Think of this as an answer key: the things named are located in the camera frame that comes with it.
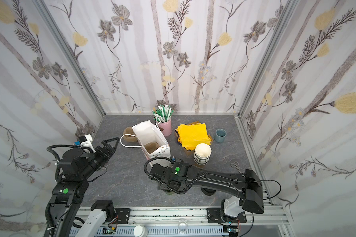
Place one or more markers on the pink straw holder cup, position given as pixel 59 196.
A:
pixel 166 127

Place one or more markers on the stacked paper cups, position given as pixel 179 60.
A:
pixel 202 154

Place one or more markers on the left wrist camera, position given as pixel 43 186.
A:
pixel 85 141

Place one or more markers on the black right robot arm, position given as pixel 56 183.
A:
pixel 246 189

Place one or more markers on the brown pulp cup carrier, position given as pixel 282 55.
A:
pixel 151 147

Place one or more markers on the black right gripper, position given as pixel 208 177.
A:
pixel 154 170

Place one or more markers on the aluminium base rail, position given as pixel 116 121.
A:
pixel 163 222

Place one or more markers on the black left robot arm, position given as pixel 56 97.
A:
pixel 75 164

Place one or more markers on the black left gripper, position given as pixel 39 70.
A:
pixel 104 148

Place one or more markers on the stacked pulp cup carriers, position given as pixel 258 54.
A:
pixel 129 135

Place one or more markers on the teal ceramic cup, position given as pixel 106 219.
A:
pixel 220 135

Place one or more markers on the small metal scissors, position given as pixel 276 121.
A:
pixel 236 166

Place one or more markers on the yellow paper napkin stack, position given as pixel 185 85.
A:
pixel 192 134

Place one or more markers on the white round knob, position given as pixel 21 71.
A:
pixel 140 231

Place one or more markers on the white paper gift bag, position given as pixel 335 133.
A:
pixel 147 132

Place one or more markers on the clear round cap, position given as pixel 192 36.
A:
pixel 182 225

